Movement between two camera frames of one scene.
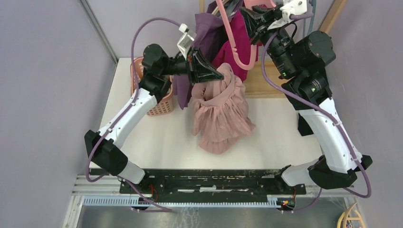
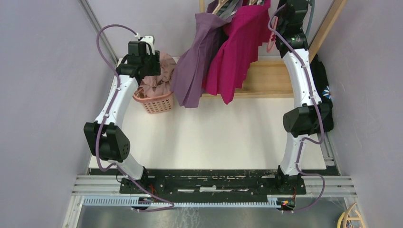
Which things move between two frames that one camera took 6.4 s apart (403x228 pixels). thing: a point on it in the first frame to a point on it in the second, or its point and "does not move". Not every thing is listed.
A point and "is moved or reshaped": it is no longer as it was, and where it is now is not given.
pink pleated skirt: (221, 115) is moved or reshaped
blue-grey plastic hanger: (310, 27) does not move
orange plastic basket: (165, 105) does not move
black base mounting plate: (211, 182) does not move
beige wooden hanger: (224, 2) does not move
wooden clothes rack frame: (256, 85) does not move
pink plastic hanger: (247, 4) is moved or reshaped
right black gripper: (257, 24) to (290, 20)
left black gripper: (198, 68) to (156, 59)
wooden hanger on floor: (346, 214) does not move
